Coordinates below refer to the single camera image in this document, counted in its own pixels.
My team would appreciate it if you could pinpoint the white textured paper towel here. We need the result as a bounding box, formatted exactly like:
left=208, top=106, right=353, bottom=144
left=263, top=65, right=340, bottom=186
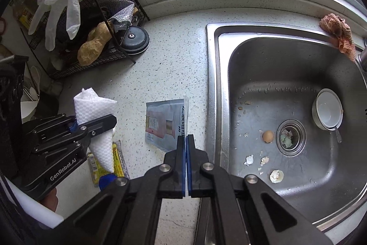
left=73, top=88, right=117, bottom=173

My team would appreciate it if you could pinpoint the blue bottle cap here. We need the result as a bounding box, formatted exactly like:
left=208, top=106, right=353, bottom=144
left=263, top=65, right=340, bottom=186
left=98, top=174, right=117, bottom=191

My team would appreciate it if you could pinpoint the yellow yeast packet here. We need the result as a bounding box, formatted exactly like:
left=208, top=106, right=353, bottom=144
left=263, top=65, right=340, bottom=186
left=87, top=140, right=130, bottom=188

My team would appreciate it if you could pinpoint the grey pink foil pouch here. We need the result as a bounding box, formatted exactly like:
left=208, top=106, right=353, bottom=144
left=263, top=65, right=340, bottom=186
left=145, top=97, right=189, bottom=152

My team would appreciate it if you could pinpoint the steel kitchen faucet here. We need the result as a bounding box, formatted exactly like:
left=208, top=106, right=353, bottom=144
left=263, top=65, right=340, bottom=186
left=357, top=37, right=367, bottom=73

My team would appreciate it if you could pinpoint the white egg shell piece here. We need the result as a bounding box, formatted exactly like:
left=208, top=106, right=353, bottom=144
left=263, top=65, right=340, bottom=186
left=269, top=170, right=284, bottom=183

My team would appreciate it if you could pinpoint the ginger root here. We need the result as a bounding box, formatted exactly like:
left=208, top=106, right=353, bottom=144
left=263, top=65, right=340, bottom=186
left=77, top=22, right=112, bottom=67

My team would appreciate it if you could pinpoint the brown egg shell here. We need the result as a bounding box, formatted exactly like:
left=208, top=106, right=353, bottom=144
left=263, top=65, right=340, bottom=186
left=262, top=130, right=274, bottom=144

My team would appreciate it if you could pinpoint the stainless steel sink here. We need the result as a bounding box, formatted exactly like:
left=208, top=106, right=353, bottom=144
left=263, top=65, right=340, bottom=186
left=206, top=23, right=366, bottom=232

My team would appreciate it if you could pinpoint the white bowl in sink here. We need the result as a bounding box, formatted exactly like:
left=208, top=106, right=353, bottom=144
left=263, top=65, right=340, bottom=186
left=312, top=88, right=343, bottom=131

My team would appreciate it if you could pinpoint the reddish dish rag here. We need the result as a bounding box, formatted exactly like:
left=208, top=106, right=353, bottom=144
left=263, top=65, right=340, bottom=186
left=319, top=13, right=356, bottom=62

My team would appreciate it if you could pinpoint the black wire rack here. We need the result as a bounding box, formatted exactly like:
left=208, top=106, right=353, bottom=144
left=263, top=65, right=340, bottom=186
left=25, top=0, right=147, bottom=79

